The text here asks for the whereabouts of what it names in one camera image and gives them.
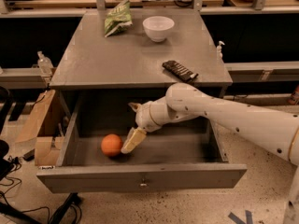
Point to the green chip bag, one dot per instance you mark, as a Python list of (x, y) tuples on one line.
[(118, 19)]

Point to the brown cardboard box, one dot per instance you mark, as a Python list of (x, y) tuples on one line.
[(45, 128)]

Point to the white pump dispenser bottle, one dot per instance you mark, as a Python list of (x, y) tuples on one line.
[(219, 48)]

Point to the white ceramic bowl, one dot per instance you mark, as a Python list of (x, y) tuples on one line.
[(158, 28)]

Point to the grey wooden cabinet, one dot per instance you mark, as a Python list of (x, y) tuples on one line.
[(132, 60)]

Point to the metal drawer knob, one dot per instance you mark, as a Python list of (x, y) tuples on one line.
[(143, 184)]

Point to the orange fruit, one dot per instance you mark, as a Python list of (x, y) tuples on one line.
[(111, 145)]

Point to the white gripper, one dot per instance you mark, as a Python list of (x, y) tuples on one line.
[(144, 116)]

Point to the dark chocolate bar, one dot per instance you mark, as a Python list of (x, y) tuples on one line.
[(179, 71)]

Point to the clear plastic bottle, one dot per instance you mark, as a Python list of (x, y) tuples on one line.
[(45, 64)]

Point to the open grey top drawer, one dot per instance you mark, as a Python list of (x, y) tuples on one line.
[(186, 155)]

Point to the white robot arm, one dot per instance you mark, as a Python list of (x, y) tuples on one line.
[(275, 131)]

